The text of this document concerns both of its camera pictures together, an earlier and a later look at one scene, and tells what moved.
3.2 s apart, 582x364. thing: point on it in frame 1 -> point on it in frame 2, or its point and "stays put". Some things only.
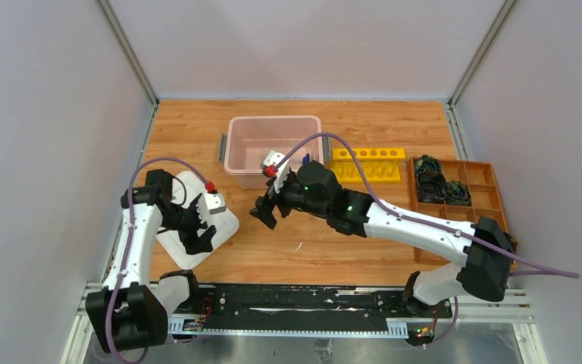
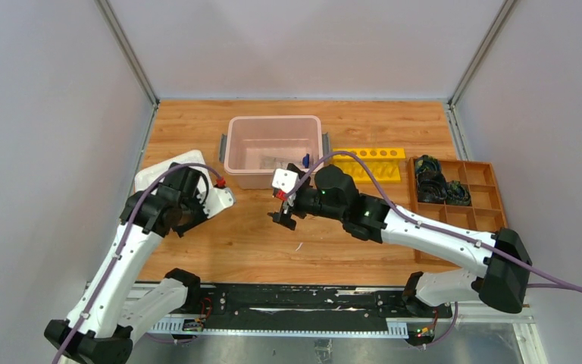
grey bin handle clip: (326, 145) stays put
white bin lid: (186, 186) -> (146, 180)
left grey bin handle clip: (223, 148) stays put
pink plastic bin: (248, 139) stays put
